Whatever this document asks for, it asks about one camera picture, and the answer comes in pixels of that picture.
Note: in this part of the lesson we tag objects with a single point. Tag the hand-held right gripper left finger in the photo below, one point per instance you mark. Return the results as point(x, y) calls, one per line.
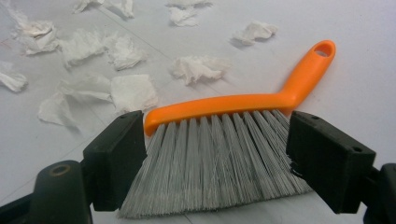
point(115, 161)

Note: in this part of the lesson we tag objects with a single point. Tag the white table cover board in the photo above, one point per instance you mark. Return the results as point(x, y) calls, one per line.
point(358, 77)

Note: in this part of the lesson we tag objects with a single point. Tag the pile of white paper scraps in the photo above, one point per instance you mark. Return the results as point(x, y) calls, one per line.
point(134, 91)

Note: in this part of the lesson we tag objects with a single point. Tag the orange brush with grey bristles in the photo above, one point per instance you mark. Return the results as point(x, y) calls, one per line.
point(218, 105)

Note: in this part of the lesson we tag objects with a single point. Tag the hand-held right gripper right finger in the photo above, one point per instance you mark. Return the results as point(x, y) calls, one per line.
point(330, 165)

